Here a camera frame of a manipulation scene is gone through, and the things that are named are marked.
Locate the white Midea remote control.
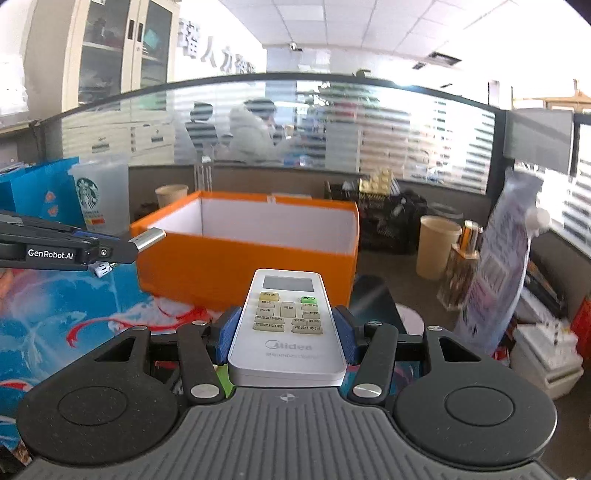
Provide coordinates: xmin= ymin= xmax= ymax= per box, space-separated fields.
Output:
xmin=228 ymin=269 xmax=346 ymax=388

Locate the silver USB flash drive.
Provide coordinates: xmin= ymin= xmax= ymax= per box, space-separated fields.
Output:
xmin=88 ymin=228 xmax=166 ymax=278

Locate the blue paper gift bag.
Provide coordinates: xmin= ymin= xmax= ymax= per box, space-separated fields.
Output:
xmin=1 ymin=157 xmax=85 ymax=227

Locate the anime AGON desk mat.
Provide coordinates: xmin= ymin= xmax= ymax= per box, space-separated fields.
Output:
xmin=1 ymin=265 xmax=221 ymax=471

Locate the Starbucks translucent plastic cup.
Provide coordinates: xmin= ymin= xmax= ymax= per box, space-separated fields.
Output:
xmin=68 ymin=153 xmax=130 ymax=235

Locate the orange cardboard box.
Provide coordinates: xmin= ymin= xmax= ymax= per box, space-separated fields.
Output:
xmin=130 ymin=191 xmax=360 ymax=311

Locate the amber glass perfume bottle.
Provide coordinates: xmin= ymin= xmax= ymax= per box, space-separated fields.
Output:
xmin=437 ymin=220 xmax=483 ymax=311

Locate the black mesh desk organizer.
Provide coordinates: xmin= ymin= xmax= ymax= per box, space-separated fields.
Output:
xmin=325 ymin=181 xmax=428 ymax=255

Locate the tall beige paper cup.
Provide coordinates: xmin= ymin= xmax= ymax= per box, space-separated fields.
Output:
xmin=416 ymin=215 xmax=462 ymax=281

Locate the purple plastic refill pouch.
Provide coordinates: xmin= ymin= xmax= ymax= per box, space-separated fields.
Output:
xmin=455 ymin=169 xmax=550 ymax=356

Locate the small beige paper cup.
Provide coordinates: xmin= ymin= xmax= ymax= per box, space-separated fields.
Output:
xmin=155 ymin=184 xmax=189 ymax=209

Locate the gold chocolate box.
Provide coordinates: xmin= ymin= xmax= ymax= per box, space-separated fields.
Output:
xmin=360 ymin=168 xmax=394 ymax=195

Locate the beige glass-door cabinet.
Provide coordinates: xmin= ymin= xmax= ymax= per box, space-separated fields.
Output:
xmin=24 ymin=1 xmax=179 ymax=166

